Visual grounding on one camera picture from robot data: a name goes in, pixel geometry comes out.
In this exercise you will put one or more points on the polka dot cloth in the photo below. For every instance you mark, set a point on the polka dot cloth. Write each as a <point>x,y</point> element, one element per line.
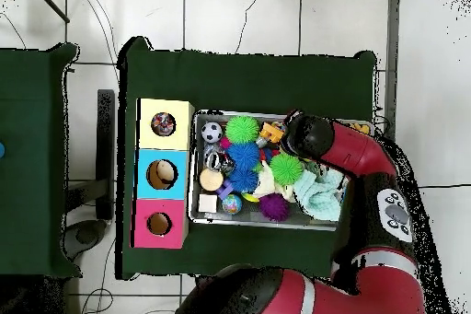
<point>163,124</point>

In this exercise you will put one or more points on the light teal cloth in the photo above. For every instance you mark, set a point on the light teal cloth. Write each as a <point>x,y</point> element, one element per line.
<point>320,194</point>

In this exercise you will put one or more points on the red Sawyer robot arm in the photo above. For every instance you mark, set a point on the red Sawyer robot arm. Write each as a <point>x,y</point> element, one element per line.
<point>353,148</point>

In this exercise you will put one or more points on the shallow metal mesh bin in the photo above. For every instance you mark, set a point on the shallow metal mesh bin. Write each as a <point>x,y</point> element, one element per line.
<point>206,218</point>

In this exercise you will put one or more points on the wooden box with three holes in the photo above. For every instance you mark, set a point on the wooden box with three holes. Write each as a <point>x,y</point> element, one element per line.
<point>147,137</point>

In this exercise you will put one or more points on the blue spiky rubber ball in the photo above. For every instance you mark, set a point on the blue spiky rubber ball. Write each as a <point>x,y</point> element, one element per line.
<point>243,155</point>

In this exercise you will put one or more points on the green spiky rubber ball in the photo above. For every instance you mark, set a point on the green spiky rubber ball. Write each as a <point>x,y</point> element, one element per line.
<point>286,168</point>
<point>242,129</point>

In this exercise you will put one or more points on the red and blue spiky toy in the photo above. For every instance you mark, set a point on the red and blue spiky toy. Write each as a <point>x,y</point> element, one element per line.
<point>266,153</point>

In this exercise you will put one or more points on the black and white soccer ball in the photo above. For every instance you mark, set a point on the black and white soccer ball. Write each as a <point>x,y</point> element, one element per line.
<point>211,132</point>

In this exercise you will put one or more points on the purple spiky ball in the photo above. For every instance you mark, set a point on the purple spiky ball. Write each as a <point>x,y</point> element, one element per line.
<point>274,207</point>

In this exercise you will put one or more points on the dark green table cloth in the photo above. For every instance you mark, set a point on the dark green table cloth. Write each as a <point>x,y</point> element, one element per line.
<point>33,107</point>
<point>239,82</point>

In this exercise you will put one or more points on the black tripod leg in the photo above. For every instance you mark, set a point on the black tripod leg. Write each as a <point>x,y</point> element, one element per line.
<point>51,4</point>

